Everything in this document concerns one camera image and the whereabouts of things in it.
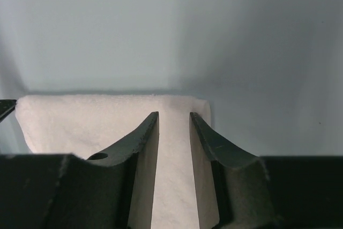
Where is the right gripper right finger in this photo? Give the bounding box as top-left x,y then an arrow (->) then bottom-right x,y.
190,112 -> 342,228

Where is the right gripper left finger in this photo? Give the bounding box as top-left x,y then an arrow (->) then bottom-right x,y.
1,112 -> 159,228

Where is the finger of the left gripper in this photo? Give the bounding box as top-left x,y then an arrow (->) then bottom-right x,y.
0,99 -> 17,121

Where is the white towel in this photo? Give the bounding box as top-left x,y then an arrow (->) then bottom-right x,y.
15,95 -> 211,228

